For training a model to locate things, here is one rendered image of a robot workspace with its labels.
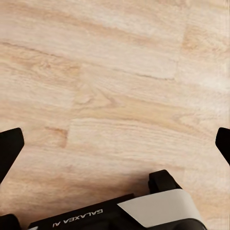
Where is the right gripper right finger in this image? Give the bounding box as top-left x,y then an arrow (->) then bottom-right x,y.
215,127 -> 230,165

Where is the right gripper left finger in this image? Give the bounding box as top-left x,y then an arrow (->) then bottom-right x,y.
0,128 -> 24,184

